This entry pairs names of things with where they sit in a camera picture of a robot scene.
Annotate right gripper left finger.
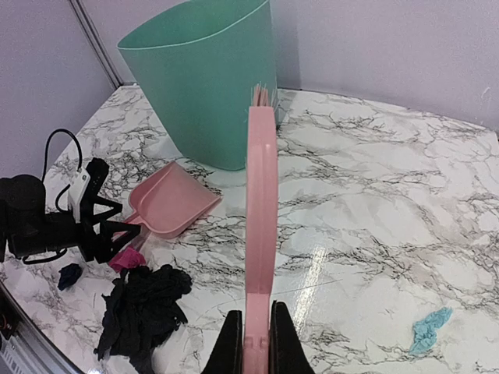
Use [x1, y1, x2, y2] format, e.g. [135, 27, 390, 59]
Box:
[203, 310, 243, 374]

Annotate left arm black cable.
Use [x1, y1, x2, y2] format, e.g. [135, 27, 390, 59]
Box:
[41, 129, 83, 211]

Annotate aluminium front rail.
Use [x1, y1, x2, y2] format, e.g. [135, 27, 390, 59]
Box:
[1, 285, 82, 373]

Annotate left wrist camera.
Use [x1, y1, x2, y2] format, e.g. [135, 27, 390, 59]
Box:
[68, 157, 109, 224]

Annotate pink plastic dustpan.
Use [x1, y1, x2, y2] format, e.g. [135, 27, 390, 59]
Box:
[125, 161, 221, 251]

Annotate pink hand brush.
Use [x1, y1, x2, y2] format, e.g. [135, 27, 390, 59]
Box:
[242, 84, 278, 373]

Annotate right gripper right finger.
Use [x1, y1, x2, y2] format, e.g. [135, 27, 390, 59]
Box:
[270, 301, 314, 374]

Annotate magenta paper scrap on table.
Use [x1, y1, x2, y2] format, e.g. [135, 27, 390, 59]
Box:
[108, 247, 146, 273]

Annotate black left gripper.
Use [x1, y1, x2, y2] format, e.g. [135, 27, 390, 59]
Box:
[1, 175, 140, 262]

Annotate light blue paper scrap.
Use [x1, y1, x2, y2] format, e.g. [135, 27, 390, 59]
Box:
[409, 307, 453, 355]

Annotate green plastic waste bin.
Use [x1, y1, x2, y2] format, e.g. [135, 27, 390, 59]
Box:
[118, 1, 277, 171]

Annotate small dark blue scrap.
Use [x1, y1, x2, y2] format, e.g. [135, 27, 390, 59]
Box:
[58, 263, 83, 291]

